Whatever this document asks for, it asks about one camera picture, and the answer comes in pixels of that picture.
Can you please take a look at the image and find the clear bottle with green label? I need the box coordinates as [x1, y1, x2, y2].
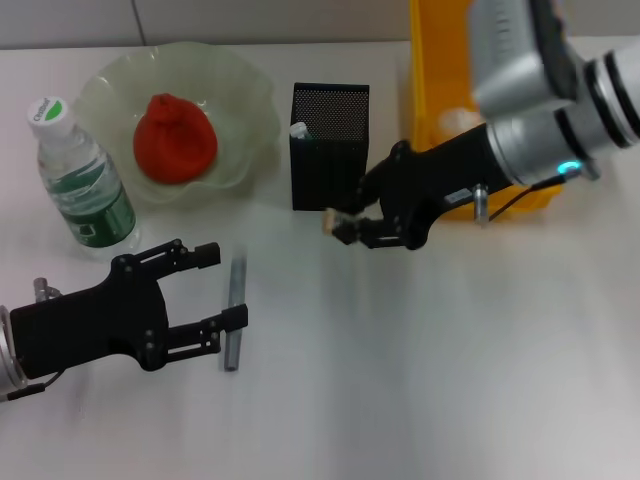
[27, 96, 143, 259]

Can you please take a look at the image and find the left wrist cable with plug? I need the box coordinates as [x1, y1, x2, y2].
[0, 276, 65, 404]

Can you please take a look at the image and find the right wrist cable with plug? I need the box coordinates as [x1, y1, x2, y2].
[471, 169, 584, 230]

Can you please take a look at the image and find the grey metallic pen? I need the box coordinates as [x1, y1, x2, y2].
[223, 248, 250, 372]

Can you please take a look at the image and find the pale green glass fruit plate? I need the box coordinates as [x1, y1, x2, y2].
[73, 42, 281, 206]

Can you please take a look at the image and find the yellow plastic bin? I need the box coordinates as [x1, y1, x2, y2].
[407, 0, 564, 221]

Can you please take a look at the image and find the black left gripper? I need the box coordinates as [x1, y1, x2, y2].
[9, 239, 250, 380]

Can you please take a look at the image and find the white paper ball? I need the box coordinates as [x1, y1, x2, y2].
[437, 107, 484, 139]

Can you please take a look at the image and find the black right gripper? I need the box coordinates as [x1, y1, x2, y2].
[333, 122, 516, 251]

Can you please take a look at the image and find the beige eraser with barcode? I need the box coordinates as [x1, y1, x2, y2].
[322, 207, 362, 236]

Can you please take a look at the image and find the red-orange soft orange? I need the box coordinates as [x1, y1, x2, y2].
[133, 93, 219, 186]

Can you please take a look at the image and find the wrist cable with plug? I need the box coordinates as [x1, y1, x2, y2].
[471, 169, 584, 230]
[0, 276, 65, 404]

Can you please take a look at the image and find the black mesh pen holder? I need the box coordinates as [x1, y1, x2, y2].
[289, 82, 371, 214]

